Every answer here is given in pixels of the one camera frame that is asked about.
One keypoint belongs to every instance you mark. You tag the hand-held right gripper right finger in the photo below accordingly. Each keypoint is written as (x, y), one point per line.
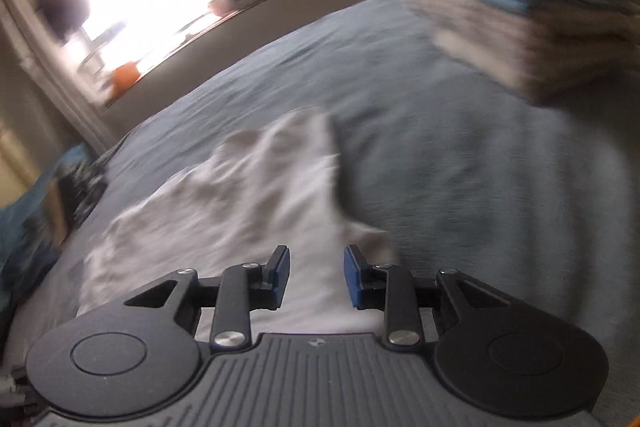
(352, 279)

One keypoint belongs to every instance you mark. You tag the blue pillow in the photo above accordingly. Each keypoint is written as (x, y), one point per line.
(30, 217)

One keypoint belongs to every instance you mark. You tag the orange box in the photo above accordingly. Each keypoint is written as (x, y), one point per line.
(124, 76)

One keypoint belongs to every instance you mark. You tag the black fuzzy object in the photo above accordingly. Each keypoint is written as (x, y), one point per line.
(62, 2)

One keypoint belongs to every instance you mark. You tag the folded cream cloth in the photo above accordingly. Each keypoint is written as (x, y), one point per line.
(500, 67)

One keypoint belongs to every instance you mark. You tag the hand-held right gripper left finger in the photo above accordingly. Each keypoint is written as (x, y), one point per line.
(280, 277)

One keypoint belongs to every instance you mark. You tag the dark plaid shirt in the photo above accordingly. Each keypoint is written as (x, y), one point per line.
(82, 189)

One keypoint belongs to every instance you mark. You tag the stack of folded towels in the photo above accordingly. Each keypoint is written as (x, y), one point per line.
(525, 32)

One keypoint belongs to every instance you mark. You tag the white shirt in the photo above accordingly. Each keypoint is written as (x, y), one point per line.
(240, 217)

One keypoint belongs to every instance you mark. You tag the beige curtain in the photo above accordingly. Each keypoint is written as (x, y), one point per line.
(55, 97)

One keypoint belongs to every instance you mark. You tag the red box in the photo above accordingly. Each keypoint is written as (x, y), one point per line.
(222, 4)

